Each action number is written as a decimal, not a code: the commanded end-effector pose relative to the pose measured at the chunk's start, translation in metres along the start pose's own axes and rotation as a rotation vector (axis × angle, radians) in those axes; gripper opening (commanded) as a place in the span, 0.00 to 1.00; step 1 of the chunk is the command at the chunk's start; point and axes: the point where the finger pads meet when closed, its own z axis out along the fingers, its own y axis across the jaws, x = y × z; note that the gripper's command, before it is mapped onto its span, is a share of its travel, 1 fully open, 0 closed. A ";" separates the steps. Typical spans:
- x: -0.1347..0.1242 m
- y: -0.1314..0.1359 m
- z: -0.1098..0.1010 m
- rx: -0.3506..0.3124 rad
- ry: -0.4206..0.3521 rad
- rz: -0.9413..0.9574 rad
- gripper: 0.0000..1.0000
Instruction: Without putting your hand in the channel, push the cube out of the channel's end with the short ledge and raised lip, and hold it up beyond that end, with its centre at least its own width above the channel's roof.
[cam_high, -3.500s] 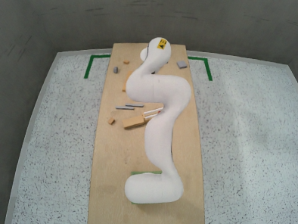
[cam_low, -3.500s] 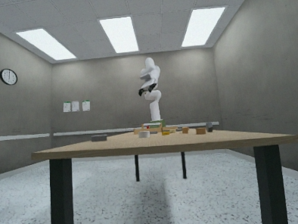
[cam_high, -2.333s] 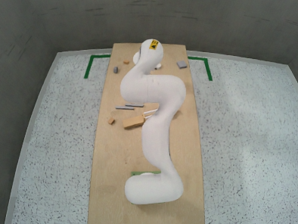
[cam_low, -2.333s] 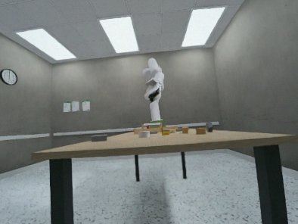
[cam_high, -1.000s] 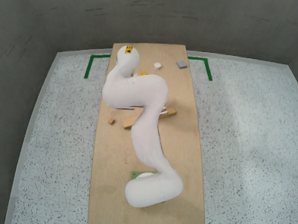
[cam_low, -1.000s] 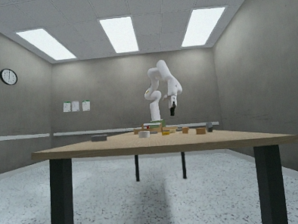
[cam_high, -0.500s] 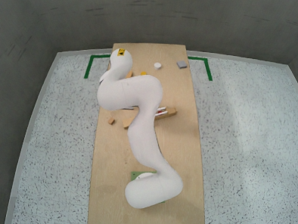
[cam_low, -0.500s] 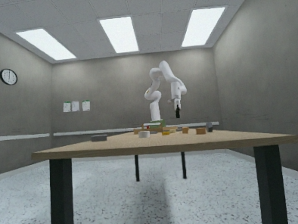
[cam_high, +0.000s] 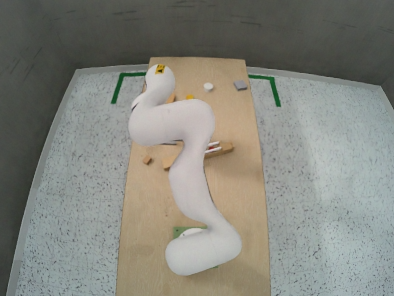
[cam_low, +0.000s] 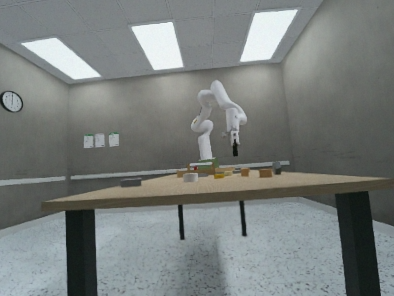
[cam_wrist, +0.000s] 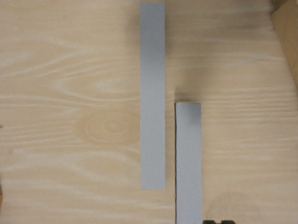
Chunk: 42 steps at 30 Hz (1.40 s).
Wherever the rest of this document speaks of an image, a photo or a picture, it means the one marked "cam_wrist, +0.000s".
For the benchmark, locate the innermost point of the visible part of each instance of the grey square stick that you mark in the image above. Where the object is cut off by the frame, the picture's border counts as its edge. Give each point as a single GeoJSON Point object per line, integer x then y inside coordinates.
{"type": "Point", "coordinates": [188, 182]}
{"type": "Point", "coordinates": [152, 95]}

